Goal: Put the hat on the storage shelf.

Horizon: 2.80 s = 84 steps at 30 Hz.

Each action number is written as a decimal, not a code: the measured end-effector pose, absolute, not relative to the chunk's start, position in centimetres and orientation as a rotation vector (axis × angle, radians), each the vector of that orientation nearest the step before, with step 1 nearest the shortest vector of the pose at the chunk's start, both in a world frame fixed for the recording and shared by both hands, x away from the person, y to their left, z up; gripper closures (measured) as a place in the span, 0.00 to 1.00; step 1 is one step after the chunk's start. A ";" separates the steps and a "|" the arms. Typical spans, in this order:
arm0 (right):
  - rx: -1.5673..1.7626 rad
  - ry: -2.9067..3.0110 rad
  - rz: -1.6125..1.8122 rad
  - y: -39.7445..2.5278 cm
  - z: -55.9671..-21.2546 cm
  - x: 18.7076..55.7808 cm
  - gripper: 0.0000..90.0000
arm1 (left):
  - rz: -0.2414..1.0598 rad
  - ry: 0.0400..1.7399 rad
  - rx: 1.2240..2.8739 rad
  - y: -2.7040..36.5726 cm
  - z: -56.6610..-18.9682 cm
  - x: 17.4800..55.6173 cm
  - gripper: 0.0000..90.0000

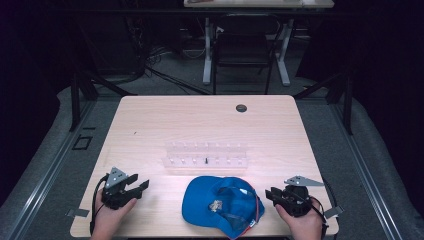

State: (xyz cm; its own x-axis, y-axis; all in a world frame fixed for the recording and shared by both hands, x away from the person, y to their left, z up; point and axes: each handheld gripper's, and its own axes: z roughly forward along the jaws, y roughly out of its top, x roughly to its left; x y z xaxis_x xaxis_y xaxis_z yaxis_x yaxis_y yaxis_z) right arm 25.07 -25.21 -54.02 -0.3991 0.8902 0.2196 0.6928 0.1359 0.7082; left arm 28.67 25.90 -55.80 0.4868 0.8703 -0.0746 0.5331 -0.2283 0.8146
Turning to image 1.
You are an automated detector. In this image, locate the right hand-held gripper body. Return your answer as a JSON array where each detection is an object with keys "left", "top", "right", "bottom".
[{"left": 280, "top": 175, "right": 325, "bottom": 218}]

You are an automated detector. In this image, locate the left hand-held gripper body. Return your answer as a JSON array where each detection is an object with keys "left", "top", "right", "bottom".
[{"left": 101, "top": 166, "right": 144, "bottom": 211}]

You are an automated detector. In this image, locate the blue baseball cap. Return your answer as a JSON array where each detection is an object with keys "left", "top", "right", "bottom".
[{"left": 181, "top": 175, "right": 266, "bottom": 240}]

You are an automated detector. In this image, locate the person's right hand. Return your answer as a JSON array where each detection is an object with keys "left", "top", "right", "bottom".
[{"left": 274, "top": 197, "right": 325, "bottom": 240}]

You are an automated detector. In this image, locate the person's left hand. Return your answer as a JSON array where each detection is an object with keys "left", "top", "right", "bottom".
[{"left": 90, "top": 196, "right": 139, "bottom": 240}]

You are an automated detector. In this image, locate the grey tape tab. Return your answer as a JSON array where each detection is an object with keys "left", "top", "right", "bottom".
[
  {"left": 324, "top": 205, "right": 345, "bottom": 220},
  {"left": 65, "top": 207, "right": 91, "bottom": 219}
]

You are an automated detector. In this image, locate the clear acrylic peg rack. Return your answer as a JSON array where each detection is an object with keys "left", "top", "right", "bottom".
[{"left": 161, "top": 141, "right": 250, "bottom": 170}]

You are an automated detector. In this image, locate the black metal stand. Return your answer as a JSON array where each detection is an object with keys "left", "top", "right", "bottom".
[
  {"left": 68, "top": 70, "right": 138, "bottom": 133},
  {"left": 292, "top": 70, "right": 355, "bottom": 136}
]

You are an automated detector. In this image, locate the black chair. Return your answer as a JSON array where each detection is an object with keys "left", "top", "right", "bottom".
[{"left": 212, "top": 13, "right": 284, "bottom": 96}]

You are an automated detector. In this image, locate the white-legged desk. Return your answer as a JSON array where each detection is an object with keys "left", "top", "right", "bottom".
[{"left": 182, "top": 0, "right": 336, "bottom": 87}]

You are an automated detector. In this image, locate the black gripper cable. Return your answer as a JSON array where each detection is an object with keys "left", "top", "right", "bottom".
[
  {"left": 308, "top": 179, "right": 339, "bottom": 240},
  {"left": 89, "top": 173, "right": 110, "bottom": 236}
]

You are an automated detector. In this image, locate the aluminium floor rail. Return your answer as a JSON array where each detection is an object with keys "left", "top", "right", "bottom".
[
  {"left": 332, "top": 102, "right": 405, "bottom": 240},
  {"left": 5, "top": 99, "right": 98, "bottom": 240}
]

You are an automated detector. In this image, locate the bundle of floor cables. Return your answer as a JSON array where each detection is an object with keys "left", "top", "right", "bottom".
[{"left": 143, "top": 46, "right": 212, "bottom": 96}]

